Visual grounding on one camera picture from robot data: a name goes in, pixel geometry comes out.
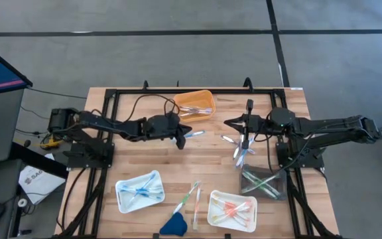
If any white plastic bin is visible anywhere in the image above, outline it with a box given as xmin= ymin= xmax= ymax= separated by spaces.
xmin=207 ymin=189 xmax=258 ymax=233
xmin=115 ymin=170 xmax=166 ymax=214

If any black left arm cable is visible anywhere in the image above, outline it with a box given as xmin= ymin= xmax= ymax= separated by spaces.
xmin=124 ymin=93 xmax=182 ymax=126

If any white printed box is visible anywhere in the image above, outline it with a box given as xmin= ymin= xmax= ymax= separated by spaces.
xmin=18 ymin=152 xmax=66 ymax=206

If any black diagonal bar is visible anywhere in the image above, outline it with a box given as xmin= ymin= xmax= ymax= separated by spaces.
xmin=8 ymin=142 xmax=69 ymax=180

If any black monitor cable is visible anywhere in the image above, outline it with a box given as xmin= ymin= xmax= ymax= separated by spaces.
xmin=27 ymin=86 xmax=88 ymax=100

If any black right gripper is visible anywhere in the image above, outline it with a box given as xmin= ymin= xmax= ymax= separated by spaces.
xmin=223 ymin=98 xmax=271 ymax=151

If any grey plastic bin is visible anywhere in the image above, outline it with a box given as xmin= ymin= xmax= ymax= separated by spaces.
xmin=239 ymin=164 xmax=288 ymax=201

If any blue cloth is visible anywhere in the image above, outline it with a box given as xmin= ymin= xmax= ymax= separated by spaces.
xmin=159 ymin=211 xmax=189 ymax=237

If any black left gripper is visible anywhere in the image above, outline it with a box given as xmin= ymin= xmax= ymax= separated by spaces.
xmin=168 ymin=114 xmax=193 ymax=151

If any orange toothbrush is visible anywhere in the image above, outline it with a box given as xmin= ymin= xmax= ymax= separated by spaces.
xmin=216 ymin=204 xmax=254 ymax=218
xmin=212 ymin=212 xmax=241 ymax=224
xmin=213 ymin=197 xmax=249 ymax=228
xmin=192 ymin=186 xmax=202 ymax=230
xmin=212 ymin=201 xmax=255 ymax=222
xmin=214 ymin=199 xmax=245 ymax=220

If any orange plastic bin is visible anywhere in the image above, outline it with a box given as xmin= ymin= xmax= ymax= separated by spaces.
xmin=172 ymin=89 xmax=216 ymax=122

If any blue toothbrush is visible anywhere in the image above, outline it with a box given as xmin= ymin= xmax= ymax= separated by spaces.
xmin=121 ymin=189 xmax=164 ymax=202
xmin=129 ymin=172 xmax=157 ymax=205
xmin=237 ymin=137 xmax=255 ymax=169
xmin=120 ymin=185 xmax=164 ymax=196
xmin=134 ymin=184 xmax=164 ymax=197
xmin=184 ymin=130 xmax=206 ymax=139

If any green toothbrush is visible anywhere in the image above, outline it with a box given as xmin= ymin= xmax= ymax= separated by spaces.
xmin=172 ymin=181 xmax=201 ymax=215
xmin=242 ymin=173 xmax=281 ymax=195
xmin=243 ymin=177 xmax=275 ymax=199
xmin=243 ymin=171 xmax=282 ymax=199

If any yellow cable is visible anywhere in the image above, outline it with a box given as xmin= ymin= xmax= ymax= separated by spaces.
xmin=40 ymin=135 xmax=62 ymax=150

